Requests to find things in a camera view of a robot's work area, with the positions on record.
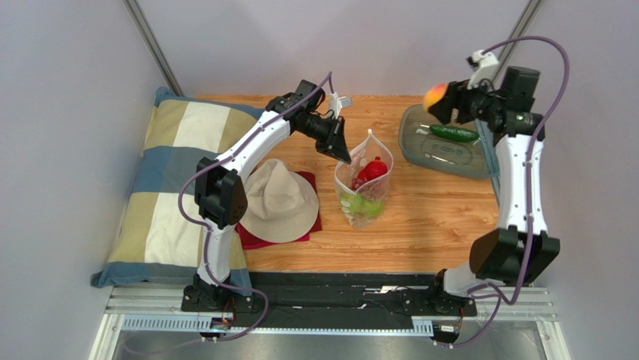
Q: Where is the grey transparent plastic container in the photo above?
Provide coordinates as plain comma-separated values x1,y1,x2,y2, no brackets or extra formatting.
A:
398,104,500,179

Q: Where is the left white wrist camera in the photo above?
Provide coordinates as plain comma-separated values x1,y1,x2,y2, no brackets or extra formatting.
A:
327,92,353,119

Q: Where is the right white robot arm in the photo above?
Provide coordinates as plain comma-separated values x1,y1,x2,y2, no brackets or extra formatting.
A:
424,67,560,314

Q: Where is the green cucumber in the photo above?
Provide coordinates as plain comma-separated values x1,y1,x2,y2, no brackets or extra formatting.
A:
429,124,480,143

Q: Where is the beige bucket hat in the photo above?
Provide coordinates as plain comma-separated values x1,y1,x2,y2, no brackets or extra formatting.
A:
239,159,320,244

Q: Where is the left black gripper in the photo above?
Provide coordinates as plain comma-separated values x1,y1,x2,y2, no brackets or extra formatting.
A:
297,112,352,166

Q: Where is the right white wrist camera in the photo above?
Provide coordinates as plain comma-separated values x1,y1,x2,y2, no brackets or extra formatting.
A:
466,50,500,89

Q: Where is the dark red cloth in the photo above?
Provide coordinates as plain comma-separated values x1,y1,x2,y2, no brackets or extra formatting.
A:
235,171,323,250

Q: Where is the right aluminium frame post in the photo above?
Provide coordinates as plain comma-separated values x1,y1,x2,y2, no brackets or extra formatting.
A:
492,0,545,80

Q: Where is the aluminium base frame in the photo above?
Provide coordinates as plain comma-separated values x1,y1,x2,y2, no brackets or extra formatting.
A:
91,283,570,359

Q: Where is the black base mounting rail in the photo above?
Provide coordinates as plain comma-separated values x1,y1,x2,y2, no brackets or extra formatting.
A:
181,271,478,330

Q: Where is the green artichoke toy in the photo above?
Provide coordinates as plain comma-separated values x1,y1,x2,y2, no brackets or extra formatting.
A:
340,193,365,215

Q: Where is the plaid blue beige pillow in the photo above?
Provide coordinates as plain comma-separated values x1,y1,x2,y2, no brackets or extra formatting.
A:
91,87,263,288

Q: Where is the left aluminium frame post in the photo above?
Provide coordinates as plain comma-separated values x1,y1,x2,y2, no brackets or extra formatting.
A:
122,0,184,96

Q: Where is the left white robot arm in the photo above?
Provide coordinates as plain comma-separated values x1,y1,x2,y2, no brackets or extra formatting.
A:
181,80,351,311

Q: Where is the clear polka dot zip bag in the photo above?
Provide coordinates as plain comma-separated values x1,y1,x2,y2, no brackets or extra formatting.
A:
334,129,395,229

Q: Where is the orange fruit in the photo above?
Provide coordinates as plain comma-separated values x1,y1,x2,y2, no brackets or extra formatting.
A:
423,83,448,111

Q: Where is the green apple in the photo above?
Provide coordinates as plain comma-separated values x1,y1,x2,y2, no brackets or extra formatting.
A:
361,199,386,218

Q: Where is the red strawberry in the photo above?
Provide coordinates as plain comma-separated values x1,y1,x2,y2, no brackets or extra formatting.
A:
361,157,389,182

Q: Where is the aluminium frame post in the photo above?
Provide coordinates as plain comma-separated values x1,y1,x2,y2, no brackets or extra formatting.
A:
492,0,545,80
122,0,184,96

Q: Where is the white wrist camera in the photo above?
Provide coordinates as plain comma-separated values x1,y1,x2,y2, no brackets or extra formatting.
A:
466,50,500,89
327,92,353,119

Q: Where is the purple grapes bunch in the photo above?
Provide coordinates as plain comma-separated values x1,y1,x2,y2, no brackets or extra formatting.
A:
349,169,368,191

